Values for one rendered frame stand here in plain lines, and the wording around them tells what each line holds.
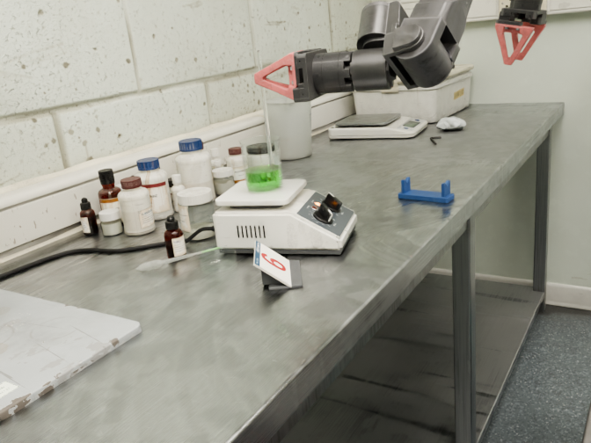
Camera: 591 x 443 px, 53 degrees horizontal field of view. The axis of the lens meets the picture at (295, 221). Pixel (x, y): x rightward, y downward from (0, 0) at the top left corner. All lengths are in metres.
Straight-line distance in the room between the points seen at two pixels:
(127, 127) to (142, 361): 0.74
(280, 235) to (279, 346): 0.27
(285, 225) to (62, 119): 0.53
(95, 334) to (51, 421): 0.15
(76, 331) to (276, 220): 0.32
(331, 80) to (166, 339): 0.41
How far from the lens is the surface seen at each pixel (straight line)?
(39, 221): 1.14
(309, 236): 0.88
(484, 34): 2.24
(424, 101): 1.89
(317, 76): 0.86
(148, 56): 1.38
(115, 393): 0.64
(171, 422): 0.58
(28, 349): 0.76
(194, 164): 1.21
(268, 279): 0.80
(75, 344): 0.73
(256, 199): 0.89
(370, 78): 0.84
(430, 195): 1.12
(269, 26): 1.76
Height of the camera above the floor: 1.08
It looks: 18 degrees down
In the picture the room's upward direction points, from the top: 6 degrees counter-clockwise
